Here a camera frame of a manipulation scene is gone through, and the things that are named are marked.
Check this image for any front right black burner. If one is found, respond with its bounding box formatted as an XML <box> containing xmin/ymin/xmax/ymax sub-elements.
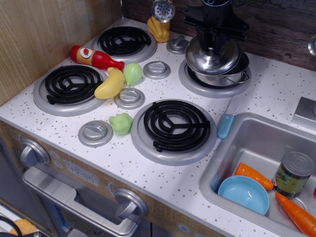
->
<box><xmin>130</xmin><ymin>99</ymin><xmax>217</xmax><ymax>166</ymax></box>

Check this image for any silver stove knob middle upper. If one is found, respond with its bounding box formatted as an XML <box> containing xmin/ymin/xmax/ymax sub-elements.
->
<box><xmin>143</xmin><ymin>61</ymin><xmax>171</xmax><ymax>79</ymax></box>

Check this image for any silver stove knob front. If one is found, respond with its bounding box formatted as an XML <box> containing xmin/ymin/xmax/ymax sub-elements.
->
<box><xmin>78</xmin><ymin>120</ymin><xmax>114</xmax><ymax>148</ymax></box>

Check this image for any green toy broccoli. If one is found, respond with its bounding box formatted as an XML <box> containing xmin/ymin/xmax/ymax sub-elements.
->
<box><xmin>109</xmin><ymin>113</ymin><xmax>133</xmax><ymax>135</ymax></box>

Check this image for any silver stove knob back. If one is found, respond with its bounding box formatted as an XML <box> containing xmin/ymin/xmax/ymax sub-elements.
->
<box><xmin>166</xmin><ymin>36</ymin><xmax>189</xmax><ymax>55</ymax></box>

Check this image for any light blue bowl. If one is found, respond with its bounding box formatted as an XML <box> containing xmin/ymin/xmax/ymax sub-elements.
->
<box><xmin>218</xmin><ymin>176</ymin><xmax>270</xmax><ymax>215</ymax></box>

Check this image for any orange toy carrot upper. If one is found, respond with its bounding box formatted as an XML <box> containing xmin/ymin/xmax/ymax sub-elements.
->
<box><xmin>234</xmin><ymin>162</ymin><xmax>274</xmax><ymax>190</ymax></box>

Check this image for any orange toy carrot lower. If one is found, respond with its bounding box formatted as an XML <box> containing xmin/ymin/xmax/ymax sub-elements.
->
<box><xmin>275</xmin><ymin>193</ymin><xmax>316</xmax><ymax>237</ymax></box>

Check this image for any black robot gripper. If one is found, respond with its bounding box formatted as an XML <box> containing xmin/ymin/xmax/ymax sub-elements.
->
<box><xmin>183</xmin><ymin>0</ymin><xmax>249</xmax><ymax>55</ymax></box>

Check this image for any yellow toy on floor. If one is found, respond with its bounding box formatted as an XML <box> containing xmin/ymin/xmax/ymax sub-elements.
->
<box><xmin>14</xmin><ymin>219</ymin><xmax>37</xmax><ymax>235</ymax></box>

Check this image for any silver stove knob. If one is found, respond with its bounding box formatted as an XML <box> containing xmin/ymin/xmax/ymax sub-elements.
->
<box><xmin>143</xmin><ymin>61</ymin><xmax>171</xmax><ymax>79</ymax></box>
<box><xmin>115</xmin><ymin>88</ymin><xmax>145</xmax><ymax>110</ymax></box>
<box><xmin>78</xmin><ymin>120</ymin><xmax>114</xmax><ymax>148</ymax></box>
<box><xmin>166</xmin><ymin>36</ymin><xmax>189</xmax><ymax>55</ymax></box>

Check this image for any orange toy carrot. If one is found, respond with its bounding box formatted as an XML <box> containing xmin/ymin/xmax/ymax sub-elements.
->
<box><xmin>234</xmin><ymin>162</ymin><xmax>274</xmax><ymax>190</ymax></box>
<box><xmin>275</xmin><ymin>193</ymin><xmax>316</xmax><ymax>237</ymax></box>

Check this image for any oven dial knob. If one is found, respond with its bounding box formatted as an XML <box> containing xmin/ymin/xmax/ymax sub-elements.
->
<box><xmin>115</xmin><ymin>188</ymin><xmax>148</xmax><ymax>220</ymax></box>
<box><xmin>20</xmin><ymin>139</ymin><xmax>50</xmax><ymax>167</ymax></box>

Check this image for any black burner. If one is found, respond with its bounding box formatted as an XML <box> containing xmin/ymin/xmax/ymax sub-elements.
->
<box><xmin>130</xmin><ymin>99</ymin><xmax>217</xmax><ymax>166</ymax></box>
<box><xmin>92</xmin><ymin>26</ymin><xmax>157</xmax><ymax>64</ymax></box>
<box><xmin>33</xmin><ymin>65</ymin><xmax>108</xmax><ymax>117</ymax></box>
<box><xmin>178</xmin><ymin>60</ymin><xmax>252</xmax><ymax>99</ymax></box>

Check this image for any front left black burner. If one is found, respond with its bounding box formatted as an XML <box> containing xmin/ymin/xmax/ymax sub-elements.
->
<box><xmin>33</xmin><ymin>65</ymin><xmax>108</xmax><ymax>117</ymax></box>

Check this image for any red toy ketchup bottle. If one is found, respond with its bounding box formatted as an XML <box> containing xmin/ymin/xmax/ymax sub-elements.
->
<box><xmin>70</xmin><ymin>45</ymin><xmax>125</xmax><ymax>71</ymax></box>

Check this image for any silver stove knob middle lower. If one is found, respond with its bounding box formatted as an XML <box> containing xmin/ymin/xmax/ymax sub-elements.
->
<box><xmin>115</xmin><ymin>88</ymin><xmax>145</xmax><ymax>110</ymax></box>

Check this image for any toy tin can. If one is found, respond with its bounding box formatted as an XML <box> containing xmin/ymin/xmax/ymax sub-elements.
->
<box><xmin>272</xmin><ymin>151</ymin><xmax>315</xmax><ymax>198</ymax></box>

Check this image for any left oven dial knob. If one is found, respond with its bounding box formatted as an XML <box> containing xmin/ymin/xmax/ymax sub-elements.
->
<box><xmin>20</xmin><ymin>139</ymin><xmax>50</xmax><ymax>167</ymax></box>

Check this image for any yellow toy banana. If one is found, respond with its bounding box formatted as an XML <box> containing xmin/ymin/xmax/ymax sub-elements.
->
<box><xmin>94</xmin><ymin>68</ymin><xmax>124</xmax><ymax>99</ymax></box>

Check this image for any stainless steel pot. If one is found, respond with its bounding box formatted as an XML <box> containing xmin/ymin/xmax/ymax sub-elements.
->
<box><xmin>187</xmin><ymin>52</ymin><xmax>250</xmax><ymax>87</ymax></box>

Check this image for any hanging silver utensil right edge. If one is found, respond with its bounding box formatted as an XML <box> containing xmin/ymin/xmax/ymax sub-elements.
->
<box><xmin>308</xmin><ymin>35</ymin><xmax>316</xmax><ymax>56</ymax></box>

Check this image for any silver faucet base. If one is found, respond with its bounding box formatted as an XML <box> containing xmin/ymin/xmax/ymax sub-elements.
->
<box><xmin>291</xmin><ymin>97</ymin><xmax>316</xmax><ymax>131</ymax></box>

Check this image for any yellow toy bell pepper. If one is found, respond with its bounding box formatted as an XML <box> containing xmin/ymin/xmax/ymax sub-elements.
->
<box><xmin>147</xmin><ymin>16</ymin><xmax>170</xmax><ymax>43</ymax></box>

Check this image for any back left black burner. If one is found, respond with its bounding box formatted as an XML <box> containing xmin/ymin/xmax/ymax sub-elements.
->
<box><xmin>92</xmin><ymin>26</ymin><xmax>157</xmax><ymax>64</ymax></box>

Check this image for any right oven dial knob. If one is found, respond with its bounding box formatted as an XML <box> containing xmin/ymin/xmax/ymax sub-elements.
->
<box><xmin>115</xmin><ymin>188</ymin><xmax>148</xmax><ymax>220</ymax></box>

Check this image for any back right black burner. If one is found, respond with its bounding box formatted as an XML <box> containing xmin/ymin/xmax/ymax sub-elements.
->
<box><xmin>178</xmin><ymin>60</ymin><xmax>252</xmax><ymax>99</ymax></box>

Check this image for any white knife blue handle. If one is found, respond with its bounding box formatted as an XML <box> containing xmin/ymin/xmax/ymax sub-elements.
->
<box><xmin>217</xmin><ymin>96</ymin><xmax>240</xmax><ymax>139</ymax></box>

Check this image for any silver perforated skimmer ladle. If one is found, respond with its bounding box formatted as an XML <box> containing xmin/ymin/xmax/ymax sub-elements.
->
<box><xmin>151</xmin><ymin>0</ymin><xmax>175</xmax><ymax>23</ymax></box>

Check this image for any steel pot lid with knob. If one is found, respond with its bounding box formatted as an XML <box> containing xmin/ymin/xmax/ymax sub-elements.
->
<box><xmin>185</xmin><ymin>37</ymin><xmax>241</xmax><ymax>75</ymax></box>

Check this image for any silver oven door handle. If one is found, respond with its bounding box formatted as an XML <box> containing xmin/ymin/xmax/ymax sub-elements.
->
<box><xmin>23</xmin><ymin>167</ymin><xmax>138</xmax><ymax>237</ymax></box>

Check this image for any light green toy pear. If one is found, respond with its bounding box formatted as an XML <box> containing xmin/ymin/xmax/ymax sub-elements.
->
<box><xmin>123</xmin><ymin>63</ymin><xmax>143</xmax><ymax>86</ymax></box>

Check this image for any silver sink basin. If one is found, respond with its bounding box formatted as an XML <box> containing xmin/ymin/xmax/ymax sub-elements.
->
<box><xmin>199</xmin><ymin>113</ymin><xmax>316</xmax><ymax>237</ymax></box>

